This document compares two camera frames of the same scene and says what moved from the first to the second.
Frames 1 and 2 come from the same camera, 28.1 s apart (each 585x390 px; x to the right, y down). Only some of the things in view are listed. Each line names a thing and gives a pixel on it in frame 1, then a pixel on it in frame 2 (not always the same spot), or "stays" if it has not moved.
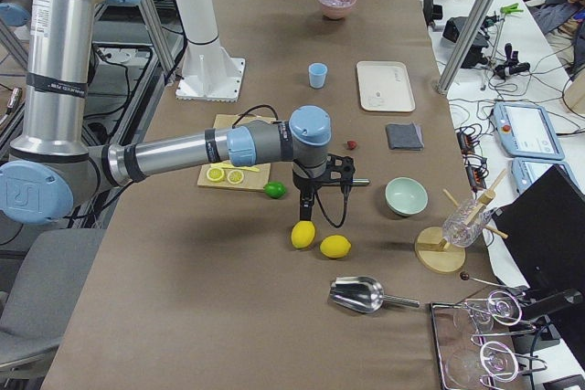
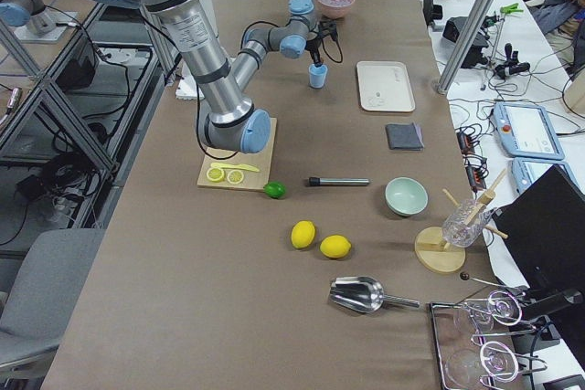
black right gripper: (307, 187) -> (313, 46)
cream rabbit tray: (385, 86) stays
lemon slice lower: (215, 173) stays
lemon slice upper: (235, 176) stays
